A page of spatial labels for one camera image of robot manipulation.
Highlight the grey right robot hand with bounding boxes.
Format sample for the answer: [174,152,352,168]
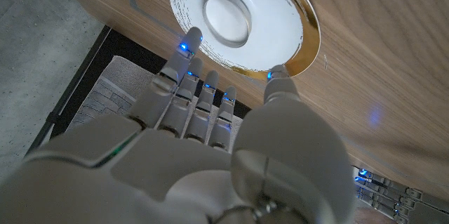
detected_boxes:
[0,26,358,224]

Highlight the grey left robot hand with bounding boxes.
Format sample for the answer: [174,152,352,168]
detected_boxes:
[353,167,449,224]

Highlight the white paper plate gold rim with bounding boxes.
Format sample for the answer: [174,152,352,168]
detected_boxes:
[168,0,321,81]

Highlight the printed room scene backdrop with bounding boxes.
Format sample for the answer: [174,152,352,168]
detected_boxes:
[65,54,247,147]

